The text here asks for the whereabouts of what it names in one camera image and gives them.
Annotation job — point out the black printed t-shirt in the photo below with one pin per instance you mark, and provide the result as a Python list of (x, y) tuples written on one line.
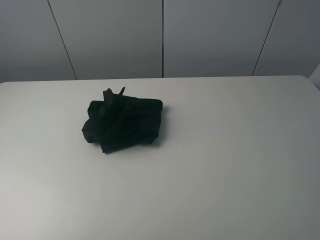
[(120, 122)]

